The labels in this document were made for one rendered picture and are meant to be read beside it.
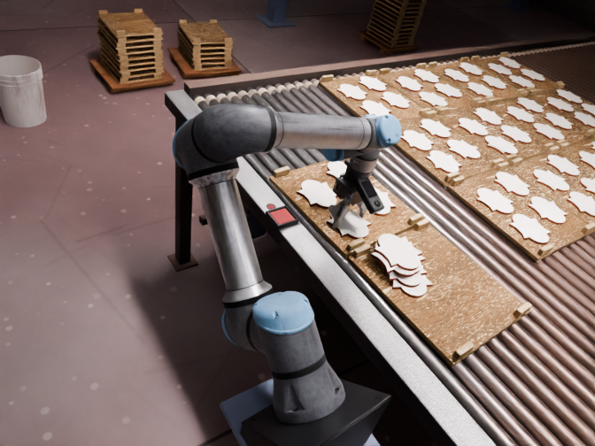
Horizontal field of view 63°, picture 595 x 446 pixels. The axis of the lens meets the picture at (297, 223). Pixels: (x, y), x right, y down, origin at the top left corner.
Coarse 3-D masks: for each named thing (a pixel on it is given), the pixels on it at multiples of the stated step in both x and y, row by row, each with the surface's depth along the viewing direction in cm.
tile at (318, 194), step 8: (304, 184) 163; (312, 184) 164; (320, 184) 164; (304, 192) 160; (312, 192) 160; (320, 192) 161; (328, 192) 162; (312, 200) 157; (320, 200) 158; (328, 200) 159
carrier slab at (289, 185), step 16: (272, 176) 165; (288, 176) 167; (304, 176) 168; (320, 176) 170; (288, 192) 160; (304, 208) 155; (320, 208) 157; (352, 208) 159; (400, 208) 164; (320, 224) 151; (384, 224) 156; (400, 224) 157; (336, 240) 147; (352, 240) 148; (368, 240) 149
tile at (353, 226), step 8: (344, 216) 154; (352, 216) 154; (328, 224) 151; (344, 224) 151; (352, 224) 151; (360, 224) 152; (368, 224) 153; (344, 232) 148; (352, 232) 149; (360, 232) 149
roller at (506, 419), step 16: (208, 96) 202; (272, 160) 175; (448, 368) 123; (464, 368) 121; (464, 384) 120; (480, 384) 119; (480, 400) 117; (496, 400) 116; (496, 416) 114; (512, 416) 114; (512, 432) 112; (528, 432) 111
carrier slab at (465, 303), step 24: (408, 240) 152; (432, 240) 154; (360, 264) 141; (432, 264) 146; (456, 264) 147; (384, 288) 135; (432, 288) 138; (456, 288) 140; (480, 288) 141; (504, 288) 143; (408, 312) 130; (432, 312) 131; (456, 312) 133; (480, 312) 134; (504, 312) 136; (528, 312) 138; (432, 336) 125; (456, 336) 126; (480, 336) 128
